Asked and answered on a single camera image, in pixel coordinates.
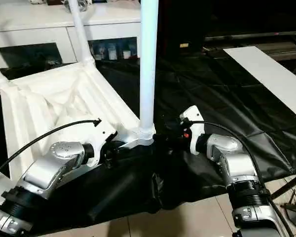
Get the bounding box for white plastic table top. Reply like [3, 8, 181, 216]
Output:
[0, 61, 156, 201]

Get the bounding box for black plastic mat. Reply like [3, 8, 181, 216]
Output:
[0, 44, 296, 230]

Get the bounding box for white flat board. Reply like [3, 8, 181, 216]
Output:
[222, 45, 296, 112]

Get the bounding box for black tripod leg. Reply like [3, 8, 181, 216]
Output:
[270, 172, 296, 200]

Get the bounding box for black low cabinet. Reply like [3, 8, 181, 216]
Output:
[157, 0, 296, 50]

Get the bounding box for bag of black items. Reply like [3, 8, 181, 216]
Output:
[77, 0, 90, 12]

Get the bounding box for white sideboard cabinet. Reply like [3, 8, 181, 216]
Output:
[0, 1, 142, 69]

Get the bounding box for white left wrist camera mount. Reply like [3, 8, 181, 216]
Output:
[87, 118, 119, 167]

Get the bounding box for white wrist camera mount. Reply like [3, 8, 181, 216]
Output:
[87, 118, 119, 167]
[179, 105, 206, 156]

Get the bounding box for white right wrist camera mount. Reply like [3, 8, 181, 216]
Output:
[179, 105, 206, 156]

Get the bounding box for black left wrist camera cable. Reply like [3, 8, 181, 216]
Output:
[0, 118, 103, 184]

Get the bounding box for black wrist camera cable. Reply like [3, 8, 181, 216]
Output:
[0, 118, 103, 184]
[182, 119, 295, 237]

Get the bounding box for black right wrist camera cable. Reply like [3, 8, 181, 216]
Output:
[182, 119, 295, 237]

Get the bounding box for dark frame with yellow cards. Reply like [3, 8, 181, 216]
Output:
[46, 0, 73, 6]

